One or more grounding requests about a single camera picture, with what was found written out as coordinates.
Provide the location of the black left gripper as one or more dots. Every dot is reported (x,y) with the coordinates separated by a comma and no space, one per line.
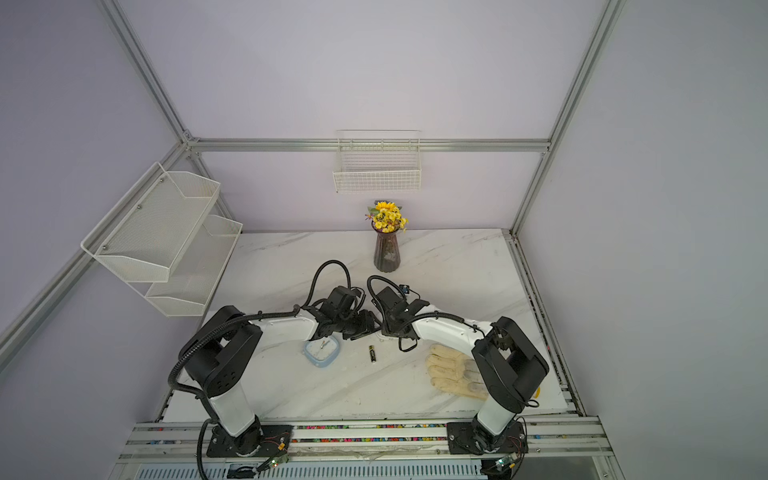
(367,323)

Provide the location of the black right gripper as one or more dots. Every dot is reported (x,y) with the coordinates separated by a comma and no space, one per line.
(390,331)

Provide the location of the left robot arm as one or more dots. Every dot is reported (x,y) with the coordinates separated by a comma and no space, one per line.
(212,363)

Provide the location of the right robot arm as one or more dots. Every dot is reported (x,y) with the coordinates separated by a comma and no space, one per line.
(510,365)

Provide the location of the light blue alarm clock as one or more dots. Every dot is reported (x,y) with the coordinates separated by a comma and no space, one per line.
(322,352)

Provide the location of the dark glass vase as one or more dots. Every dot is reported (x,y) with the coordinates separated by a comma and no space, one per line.
(387,256)

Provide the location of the cream work glove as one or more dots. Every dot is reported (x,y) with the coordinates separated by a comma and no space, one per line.
(453,372)

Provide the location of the yellow flower bouquet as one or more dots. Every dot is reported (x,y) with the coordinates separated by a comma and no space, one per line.
(386,217)

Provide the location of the white two-tier mesh shelf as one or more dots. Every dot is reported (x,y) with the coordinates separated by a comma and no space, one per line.
(164,240)

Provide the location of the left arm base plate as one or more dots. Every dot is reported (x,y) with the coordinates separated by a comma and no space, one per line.
(258,441)

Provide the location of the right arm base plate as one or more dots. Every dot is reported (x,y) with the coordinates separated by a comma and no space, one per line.
(472,438)

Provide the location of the white wire wall basket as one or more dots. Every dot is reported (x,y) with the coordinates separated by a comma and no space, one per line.
(370,161)

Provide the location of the aluminium front rail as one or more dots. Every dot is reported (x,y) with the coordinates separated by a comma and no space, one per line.
(556,447)

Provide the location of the aluminium frame profile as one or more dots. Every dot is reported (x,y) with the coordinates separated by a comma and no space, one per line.
(197,154)

